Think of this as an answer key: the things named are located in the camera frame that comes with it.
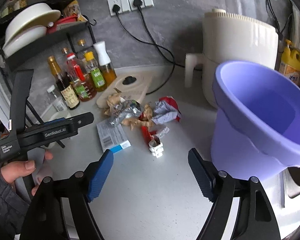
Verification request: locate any red white torn wrapper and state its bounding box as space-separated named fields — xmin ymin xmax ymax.
xmin=141 ymin=125 xmax=170 ymax=158

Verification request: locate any purple plastic bucket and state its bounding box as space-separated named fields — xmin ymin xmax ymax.
xmin=211 ymin=61 xmax=300 ymax=180

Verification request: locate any brown paper bag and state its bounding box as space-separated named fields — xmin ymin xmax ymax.
xmin=104 ymin=93 xmax=154 ymax=130

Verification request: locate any silver foil snack bag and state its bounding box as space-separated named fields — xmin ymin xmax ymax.
xmin=109 ymin=100 xmax=142 ymax=126

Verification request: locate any black metal kitchen rack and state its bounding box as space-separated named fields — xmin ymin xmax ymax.
xmin=0 ymin=0 xmax=97 ymax=148

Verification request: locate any person's left hand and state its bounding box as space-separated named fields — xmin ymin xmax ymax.
xmin=0 ymin=150 xmax=53 ymax=196

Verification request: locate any small white cap jar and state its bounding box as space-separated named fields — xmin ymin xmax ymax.
xmin=46 ymin=85 xmax=68 ymax=112

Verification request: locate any dark soy sauce bottle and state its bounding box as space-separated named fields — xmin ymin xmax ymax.
xmin=47 ymin=56 xmax=80 ymax=110

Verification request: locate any red cap oil bottle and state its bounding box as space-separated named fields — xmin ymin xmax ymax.
xmin=66 ymin=53 xmax=97 ymax=102

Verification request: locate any green label yellow cap bottle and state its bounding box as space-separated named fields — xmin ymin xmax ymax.
xmin=84 ymin=51 xmax=107 ymax=92

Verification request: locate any steel sink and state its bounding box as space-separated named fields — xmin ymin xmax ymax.
xmin=282 ymin=167 xmax=300 ymax=207

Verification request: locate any cream plate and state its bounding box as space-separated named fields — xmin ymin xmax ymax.
xmin=3 ymin=25 xmax=47 ymax=57

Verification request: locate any white oil spray bottle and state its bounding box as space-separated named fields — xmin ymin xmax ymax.
xmin=93 ymin=41 xmax=117 ymax=87

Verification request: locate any gold cap clear bottle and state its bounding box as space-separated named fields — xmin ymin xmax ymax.
xmin=77 ymin=39 xmax=93 ymax=61

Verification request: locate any red lid container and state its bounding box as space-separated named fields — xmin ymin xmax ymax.
xmin=47 ymin=15 xmax=77 ymax=34

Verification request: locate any cream induction cooker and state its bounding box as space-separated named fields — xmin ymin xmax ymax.
xmin=96 ymin=72 xmax=153 ymax=108

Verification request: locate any large cream bowl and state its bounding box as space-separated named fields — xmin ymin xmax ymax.
xmin=5 ymin=3 xmax=61 ymax=44

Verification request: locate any snack bag on shelf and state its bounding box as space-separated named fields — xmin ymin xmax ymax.
xmin=63 ymin=0 xmax=88 ymax=22

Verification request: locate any cream air fryer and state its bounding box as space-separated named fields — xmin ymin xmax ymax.
xmin=185 ymin=9 xmax=279 ymax=108

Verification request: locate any yellow detergent bottle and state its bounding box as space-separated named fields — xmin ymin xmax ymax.
xmin=279 ymin=39 xmax=300 ymax=85

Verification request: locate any black power cable left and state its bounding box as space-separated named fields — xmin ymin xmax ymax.
xmin=112 ymin=4 xmax=186 ymax=68

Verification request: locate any black power cable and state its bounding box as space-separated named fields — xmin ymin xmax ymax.
xmin=133 ymin=0 xmax=176 ymax=95
xmin=112 ymin=4 xmax=186 ymax=68

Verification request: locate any white wall socket left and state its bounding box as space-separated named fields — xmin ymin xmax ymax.
xmin=107 ymin=0 xmax=131 ymax=17

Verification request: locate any black power cable right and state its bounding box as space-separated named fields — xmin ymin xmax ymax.
xmin=133 ymin=0 xmax=176 ymax=95

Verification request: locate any black hanging cable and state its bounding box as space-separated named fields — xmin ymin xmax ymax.
xmin=265 ymin=0 xmax=294 ymax=41

